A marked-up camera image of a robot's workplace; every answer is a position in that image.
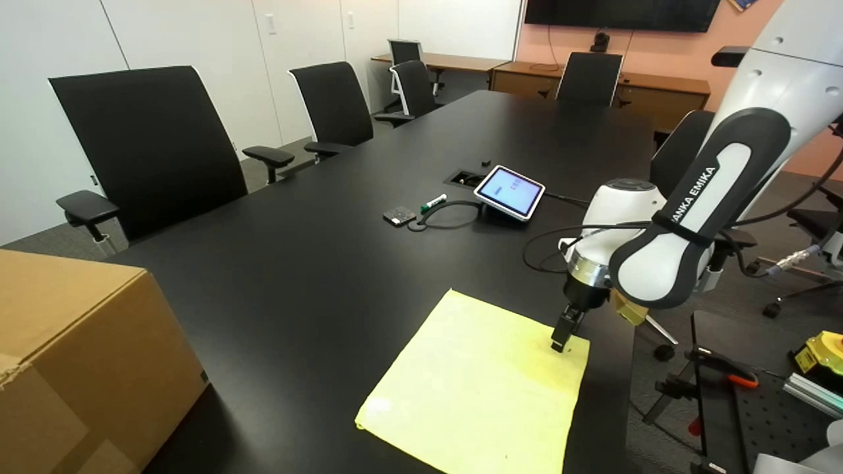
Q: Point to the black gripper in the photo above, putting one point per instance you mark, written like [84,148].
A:
[584,306]

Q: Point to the yellow towel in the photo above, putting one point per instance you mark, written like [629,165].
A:
[479,395]

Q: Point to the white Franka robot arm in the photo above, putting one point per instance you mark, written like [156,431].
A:
[729,186]

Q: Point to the yellow-brown paper tag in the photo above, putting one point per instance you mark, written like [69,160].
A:
[629,310]

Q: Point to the black tripod stand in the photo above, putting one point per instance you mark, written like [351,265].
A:
[695,386]

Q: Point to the white framed tablet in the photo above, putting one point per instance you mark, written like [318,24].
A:
[510,190]

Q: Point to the green capped marker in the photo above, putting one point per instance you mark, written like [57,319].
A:
[434,204]

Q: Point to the black smartphone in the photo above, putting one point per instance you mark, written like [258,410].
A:
[401,218]

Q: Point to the aluminium profile bar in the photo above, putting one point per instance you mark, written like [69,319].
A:
[813,394]

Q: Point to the yellow tool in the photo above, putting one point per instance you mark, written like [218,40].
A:
[820,351]

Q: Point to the wooden credenza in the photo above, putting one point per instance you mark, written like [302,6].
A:
[661,92]

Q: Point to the black conference webcam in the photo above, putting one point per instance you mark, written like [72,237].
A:
[603,44]

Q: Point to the wooden side desk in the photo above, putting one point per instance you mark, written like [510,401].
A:
[439,65]

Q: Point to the large black office chair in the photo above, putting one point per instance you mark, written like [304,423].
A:
[150,145]

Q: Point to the brown cardboard box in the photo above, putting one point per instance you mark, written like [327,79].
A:
[81,369]

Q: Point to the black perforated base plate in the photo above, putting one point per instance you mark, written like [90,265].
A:
[780,431]

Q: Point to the black office chair white frame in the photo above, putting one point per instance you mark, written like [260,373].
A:
[416,87]

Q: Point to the black stereo camera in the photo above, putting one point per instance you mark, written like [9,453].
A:
[729,57]

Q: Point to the wall television screen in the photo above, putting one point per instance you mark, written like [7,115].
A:
[622,12]

